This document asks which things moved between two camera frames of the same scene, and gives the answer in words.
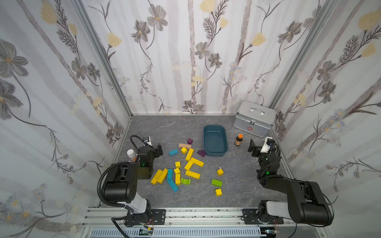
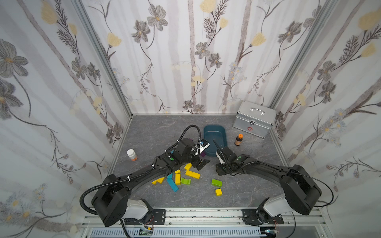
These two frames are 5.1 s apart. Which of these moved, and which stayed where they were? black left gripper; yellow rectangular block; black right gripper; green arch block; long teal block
Moved: black right gripper; black left gripper
Stayed: yellow rectangular block; long teal block; green arch block
